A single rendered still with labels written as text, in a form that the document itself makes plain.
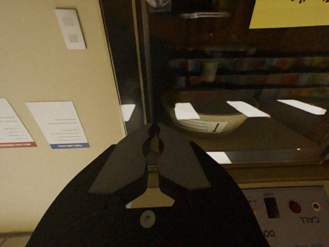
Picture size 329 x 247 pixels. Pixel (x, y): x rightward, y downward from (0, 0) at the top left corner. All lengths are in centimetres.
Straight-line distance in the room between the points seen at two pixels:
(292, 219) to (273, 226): 3
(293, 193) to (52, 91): 82
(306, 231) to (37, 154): 107
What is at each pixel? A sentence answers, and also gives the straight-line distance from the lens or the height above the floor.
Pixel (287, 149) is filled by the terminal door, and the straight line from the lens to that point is 25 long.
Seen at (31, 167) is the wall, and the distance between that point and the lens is 114.
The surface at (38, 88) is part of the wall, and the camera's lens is 79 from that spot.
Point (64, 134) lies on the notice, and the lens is 84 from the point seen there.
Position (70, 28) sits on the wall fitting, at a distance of 65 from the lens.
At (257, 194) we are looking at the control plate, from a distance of 24.
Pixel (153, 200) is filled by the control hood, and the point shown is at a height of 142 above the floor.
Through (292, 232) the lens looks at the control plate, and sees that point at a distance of 28.
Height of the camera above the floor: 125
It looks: 29 degrees up
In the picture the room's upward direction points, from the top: 179 degrees clockwise
